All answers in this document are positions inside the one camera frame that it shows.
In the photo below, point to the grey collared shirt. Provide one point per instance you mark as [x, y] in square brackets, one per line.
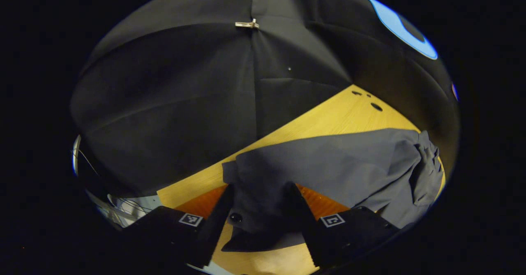
[328, 164]

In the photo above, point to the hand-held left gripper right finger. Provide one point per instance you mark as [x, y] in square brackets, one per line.
[316, 242]

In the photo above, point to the small metal cloth clip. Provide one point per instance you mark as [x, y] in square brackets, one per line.
[246, 24]

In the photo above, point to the black backdrop cloth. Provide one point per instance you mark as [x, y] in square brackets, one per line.
[164, 102]

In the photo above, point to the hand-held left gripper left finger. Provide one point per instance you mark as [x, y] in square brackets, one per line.
[213, 229]

